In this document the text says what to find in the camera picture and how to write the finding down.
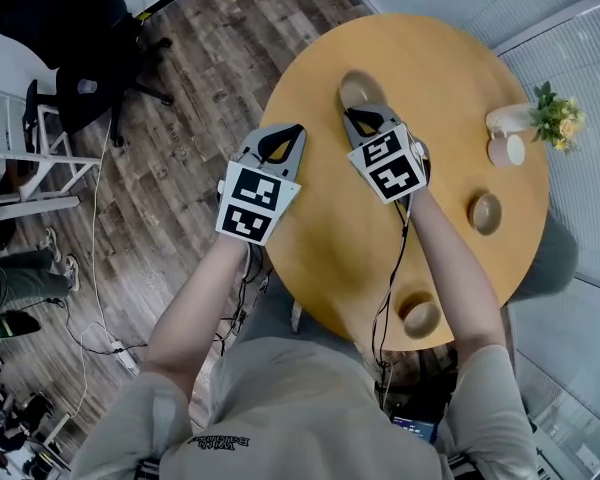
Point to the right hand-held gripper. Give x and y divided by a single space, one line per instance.
390 165

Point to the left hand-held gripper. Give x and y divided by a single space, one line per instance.
252 203

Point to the brown ceramic bowl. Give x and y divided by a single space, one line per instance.
360 88
422 318
486 214

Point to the person's right forearm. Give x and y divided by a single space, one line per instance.
455 278

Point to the person's left forearm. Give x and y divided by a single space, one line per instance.
195 318

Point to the white mug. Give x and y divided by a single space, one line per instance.
505 149

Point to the white vase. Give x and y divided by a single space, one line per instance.
510 117

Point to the person's trousers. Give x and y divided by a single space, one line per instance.
275 313

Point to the yellow flower bouquet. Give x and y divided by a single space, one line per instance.
560 118

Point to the grey shell chair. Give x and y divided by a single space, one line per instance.
550 263

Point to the black office chair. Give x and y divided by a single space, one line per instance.
70 43

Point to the white power strip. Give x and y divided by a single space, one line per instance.
126 359

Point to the person's beige shirt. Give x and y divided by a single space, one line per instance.
305 408

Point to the black phone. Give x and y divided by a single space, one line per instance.
415 428

